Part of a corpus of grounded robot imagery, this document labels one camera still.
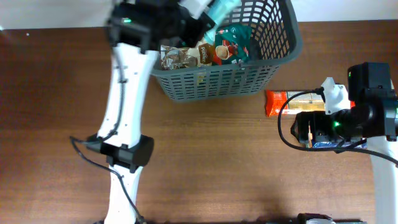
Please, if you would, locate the orange spaghetti packet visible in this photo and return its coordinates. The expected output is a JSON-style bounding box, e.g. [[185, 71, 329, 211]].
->
[[264, 90, 356, 118]]

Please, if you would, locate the black camera cable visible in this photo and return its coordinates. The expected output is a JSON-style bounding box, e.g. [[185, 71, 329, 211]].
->
[[277, 88, 398, 166], [68, 62, 147, 224]]

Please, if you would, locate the left black camera cable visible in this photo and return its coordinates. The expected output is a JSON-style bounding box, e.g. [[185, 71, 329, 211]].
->
[[68, 62, 147, 224]]

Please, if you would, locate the right black camera cable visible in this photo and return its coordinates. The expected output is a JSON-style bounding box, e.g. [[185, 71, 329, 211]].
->
[[277, 88, 398, 166]]

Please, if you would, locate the beige brown snack pouch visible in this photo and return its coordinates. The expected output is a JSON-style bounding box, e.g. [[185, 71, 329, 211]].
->
[[160, 40, 215, 70]]

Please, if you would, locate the multicolour Kleenex tissue pack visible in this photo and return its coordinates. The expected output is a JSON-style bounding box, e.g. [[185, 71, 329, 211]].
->
[[305, 131, 364, 149]]

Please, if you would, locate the grey plastic mesh basket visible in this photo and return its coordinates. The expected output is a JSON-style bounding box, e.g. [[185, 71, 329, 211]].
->
[[152, 0, 303, 102]]

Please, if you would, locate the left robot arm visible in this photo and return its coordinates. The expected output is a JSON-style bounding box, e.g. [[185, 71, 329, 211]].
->
[[84, 1, 215, 223]]

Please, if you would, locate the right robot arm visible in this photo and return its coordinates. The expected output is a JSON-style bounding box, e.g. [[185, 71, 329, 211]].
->
[[290, 62, 397, 223]]

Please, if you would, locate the light blue tissue pack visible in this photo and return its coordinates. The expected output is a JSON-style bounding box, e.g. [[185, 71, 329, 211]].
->
[[204, 0, 241, 45]]

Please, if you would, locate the green Nescafe coffee bag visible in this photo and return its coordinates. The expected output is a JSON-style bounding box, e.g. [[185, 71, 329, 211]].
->
[[212, 24, 252, 65]]

